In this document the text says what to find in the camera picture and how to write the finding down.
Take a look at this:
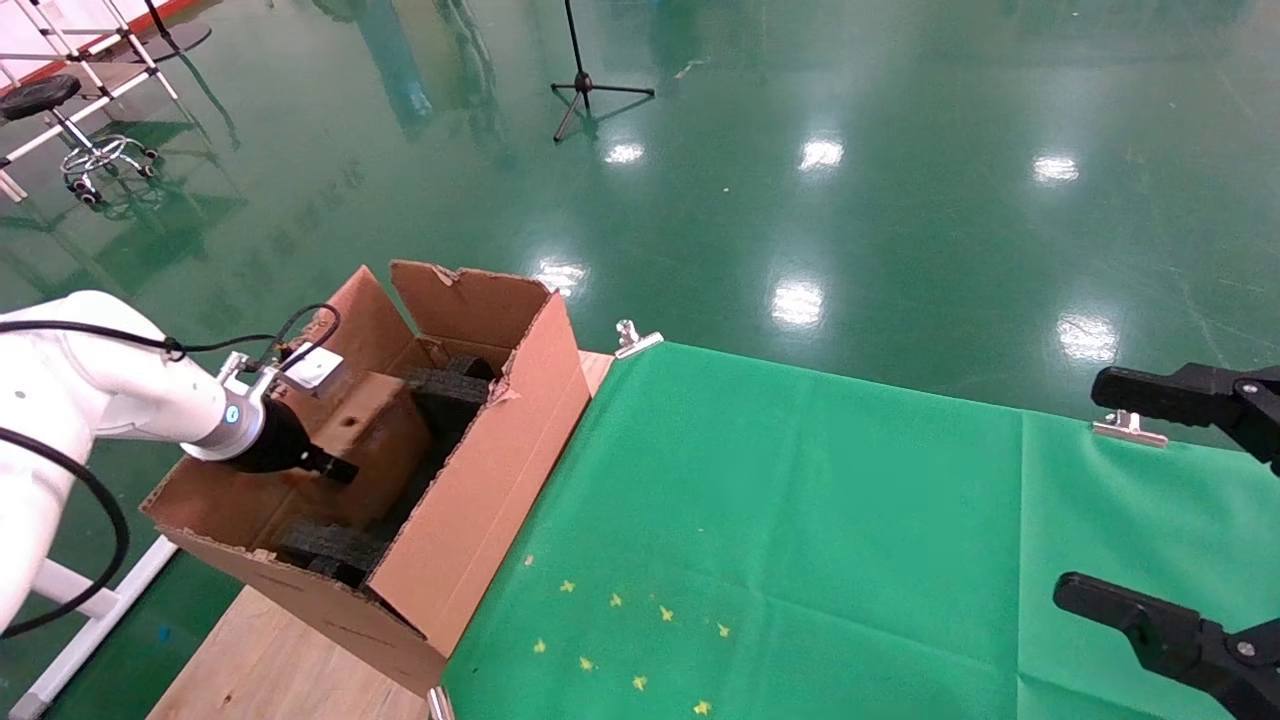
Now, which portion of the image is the black tripod stand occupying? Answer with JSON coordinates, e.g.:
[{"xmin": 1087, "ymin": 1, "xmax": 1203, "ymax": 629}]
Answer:
[{"xmin": 550, "ymin": 0, "xmax": 656, "ymax": 143}]

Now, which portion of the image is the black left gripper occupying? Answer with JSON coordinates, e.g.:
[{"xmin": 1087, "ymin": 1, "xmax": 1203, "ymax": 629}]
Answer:
[{"xmin": 235, "ymin": 400, "xmax": 359, "ymax": 486}]

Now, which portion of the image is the black round-base stand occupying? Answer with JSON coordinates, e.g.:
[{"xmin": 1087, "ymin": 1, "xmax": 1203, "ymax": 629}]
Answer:
[{"xmin": 120, "ymin": 0, "xmax": 213, "ymax": 63}]

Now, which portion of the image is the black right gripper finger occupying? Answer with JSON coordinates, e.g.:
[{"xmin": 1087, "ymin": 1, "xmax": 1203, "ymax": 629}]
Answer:
[
  {"xmin": 1053, "ymin": 572, "xmax": 1280, "ymax": 720},
  {"xmin": 1090, "ymin": 365, "xmax": 1280, "ymax": 479}
]

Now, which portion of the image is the thin black cable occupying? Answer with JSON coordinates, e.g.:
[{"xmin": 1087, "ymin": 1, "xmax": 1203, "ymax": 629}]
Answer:
[{"xmin": 0, "ymin": 303, "xmax": 343, "ymax": 363}]

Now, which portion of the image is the large open cardboard carton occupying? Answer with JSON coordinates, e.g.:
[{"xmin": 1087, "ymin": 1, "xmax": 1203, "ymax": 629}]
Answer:
[{"xmin": 140, "ymin": 260, "xmax": 593, "ymax": 698}]

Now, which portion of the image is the small cardboard box with hole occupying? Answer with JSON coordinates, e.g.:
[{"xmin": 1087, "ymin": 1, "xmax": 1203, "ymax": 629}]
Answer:
[{"xmin": 272, "ymin": 372, "xmax": 433, "ymax": 506}]

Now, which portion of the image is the green table cloth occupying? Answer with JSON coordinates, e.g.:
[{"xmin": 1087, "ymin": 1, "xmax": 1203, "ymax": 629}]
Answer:
[{"xmin": 440, "ymin": 340, "xmax": 1280, "ymax": 720}]

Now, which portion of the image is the black round stool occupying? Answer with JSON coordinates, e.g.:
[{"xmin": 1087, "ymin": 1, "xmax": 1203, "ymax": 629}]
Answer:
[{"xmin": 0, "ymin": 75, "xmax": 159, "ymax": 206}]

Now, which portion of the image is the white floor frame tube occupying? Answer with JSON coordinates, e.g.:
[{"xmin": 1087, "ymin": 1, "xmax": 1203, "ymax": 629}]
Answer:
[{"xmin": 0, "ymin": 535, "xmax": 179, "ymax": 720}]

